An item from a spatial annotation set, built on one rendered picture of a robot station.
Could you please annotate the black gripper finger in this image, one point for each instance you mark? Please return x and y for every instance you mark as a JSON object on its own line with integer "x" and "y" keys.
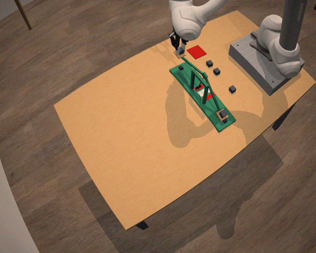
{"x": 183, "y": 43}
{"x": 175, "y": 42}

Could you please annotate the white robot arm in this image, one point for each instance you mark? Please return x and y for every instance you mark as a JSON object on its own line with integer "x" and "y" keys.
{"x": 276, "y": 40}

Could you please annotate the red flat square plate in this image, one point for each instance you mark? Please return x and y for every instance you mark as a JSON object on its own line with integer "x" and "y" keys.
{"x": 196, "y": 51}

